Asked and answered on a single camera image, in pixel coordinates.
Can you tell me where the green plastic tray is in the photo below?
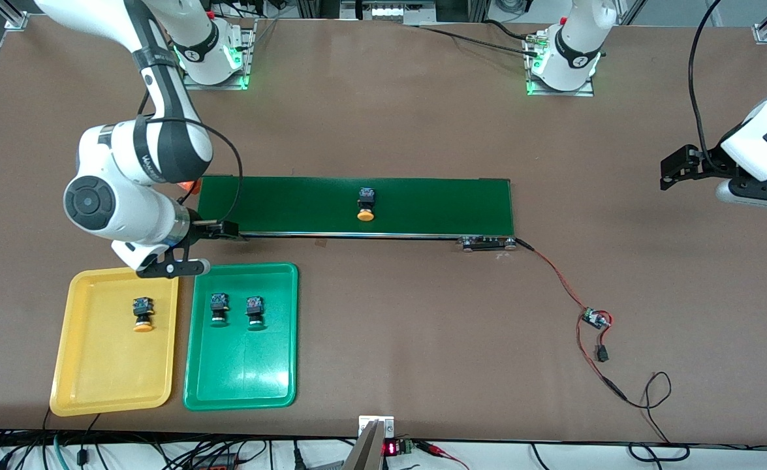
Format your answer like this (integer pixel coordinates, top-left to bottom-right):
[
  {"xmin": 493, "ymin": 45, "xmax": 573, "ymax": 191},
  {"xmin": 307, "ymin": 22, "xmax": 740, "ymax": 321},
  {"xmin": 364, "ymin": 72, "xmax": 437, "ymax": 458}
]
[{"xmin": 182, "ymin": 262, "xmax": 300, "ymax": 412}]

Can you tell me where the green conveyor belt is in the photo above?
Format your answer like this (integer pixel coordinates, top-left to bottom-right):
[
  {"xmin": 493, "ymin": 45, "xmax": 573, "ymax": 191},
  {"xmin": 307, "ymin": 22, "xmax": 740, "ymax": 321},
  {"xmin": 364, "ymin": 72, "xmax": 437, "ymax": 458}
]
[{"xmin": 192, "ymin": 174, "xmax": 518, "ymax": 252}]

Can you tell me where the silver box with lights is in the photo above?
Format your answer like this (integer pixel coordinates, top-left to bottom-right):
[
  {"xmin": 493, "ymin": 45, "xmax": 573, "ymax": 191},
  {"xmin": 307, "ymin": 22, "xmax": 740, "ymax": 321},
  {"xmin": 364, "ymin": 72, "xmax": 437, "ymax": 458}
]
[{"xmin": 341, "ymin": 0, "xmax": 437, "ymax": 25}]

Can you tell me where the red and black wire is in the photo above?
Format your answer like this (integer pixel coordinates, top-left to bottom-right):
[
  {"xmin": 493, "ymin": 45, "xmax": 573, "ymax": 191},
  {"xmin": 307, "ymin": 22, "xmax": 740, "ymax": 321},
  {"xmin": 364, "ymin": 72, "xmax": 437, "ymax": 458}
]
[{"xmin": 516, "ymin": 238, "xmax": 629, "ymax": 402}]

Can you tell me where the looped black cable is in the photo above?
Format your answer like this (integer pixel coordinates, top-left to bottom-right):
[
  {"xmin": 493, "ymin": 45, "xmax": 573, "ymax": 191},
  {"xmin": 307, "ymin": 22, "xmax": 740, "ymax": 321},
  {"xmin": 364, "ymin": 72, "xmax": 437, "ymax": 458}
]
[{"xmin": 621, "ymin": 371, "xmax": 692, "ymax": 463}]

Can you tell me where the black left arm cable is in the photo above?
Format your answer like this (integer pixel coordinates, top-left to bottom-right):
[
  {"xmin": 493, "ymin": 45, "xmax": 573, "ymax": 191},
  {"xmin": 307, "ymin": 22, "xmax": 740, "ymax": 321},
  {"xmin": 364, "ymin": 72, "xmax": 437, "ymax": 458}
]
[{"xmin": 687, "ymin": 0, "xmax": 723, "ymax": 164}]

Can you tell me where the black table cable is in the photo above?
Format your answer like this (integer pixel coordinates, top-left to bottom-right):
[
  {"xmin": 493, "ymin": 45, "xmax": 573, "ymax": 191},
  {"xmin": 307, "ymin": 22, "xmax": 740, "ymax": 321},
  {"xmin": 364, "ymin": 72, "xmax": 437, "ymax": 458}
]
[{"xmin": 416, "ymin": 18, "xmax": 540, "ymax": 56}]

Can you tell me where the silver camera mount bracket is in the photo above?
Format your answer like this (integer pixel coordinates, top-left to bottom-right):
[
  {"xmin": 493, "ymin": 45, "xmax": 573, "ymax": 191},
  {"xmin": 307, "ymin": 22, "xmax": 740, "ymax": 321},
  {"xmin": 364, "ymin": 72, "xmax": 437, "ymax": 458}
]
[{"xmin": 343, "ymin": 415, "xmax": 396, "ymax": 470}]

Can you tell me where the red test lead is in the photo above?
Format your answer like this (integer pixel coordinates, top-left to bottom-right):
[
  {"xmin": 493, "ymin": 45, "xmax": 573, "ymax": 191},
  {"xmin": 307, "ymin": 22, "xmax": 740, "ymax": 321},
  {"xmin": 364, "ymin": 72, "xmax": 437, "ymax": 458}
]
[{"xmin": 416, "ymin": 441, "xmax": 470, "ymax": 470}]

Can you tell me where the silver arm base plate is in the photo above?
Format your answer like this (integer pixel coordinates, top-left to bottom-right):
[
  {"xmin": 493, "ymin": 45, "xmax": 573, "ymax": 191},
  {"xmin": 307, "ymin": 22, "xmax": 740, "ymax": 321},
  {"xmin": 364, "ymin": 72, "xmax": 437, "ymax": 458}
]
[
  {"xmin": 525, "ymin": 33, "xmax": 596, "ymax": 97},
  {"xmin": 181, "ymin": 20, "xmax": 257, "ymax": 91}
]

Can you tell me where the yellow plastic tray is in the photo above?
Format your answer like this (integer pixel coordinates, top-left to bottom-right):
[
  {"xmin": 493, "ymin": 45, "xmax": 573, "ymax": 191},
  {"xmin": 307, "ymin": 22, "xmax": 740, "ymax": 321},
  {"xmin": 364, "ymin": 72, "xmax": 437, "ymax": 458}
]
[{"xmin": 49, "ymin": 264, "xmax": 180, "ymax": 417}]

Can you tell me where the yellow mushroom push button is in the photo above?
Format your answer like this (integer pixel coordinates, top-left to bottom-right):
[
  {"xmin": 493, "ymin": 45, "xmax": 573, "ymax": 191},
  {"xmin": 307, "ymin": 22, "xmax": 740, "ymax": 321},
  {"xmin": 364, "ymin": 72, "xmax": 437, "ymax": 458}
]
[
  {"xmin": 132, "ymin": 297, "xmax": 155, "ymax": 334},
  {"xmin": 356, "ymin": 187, "xmax": 377, "ymax": 222}
]

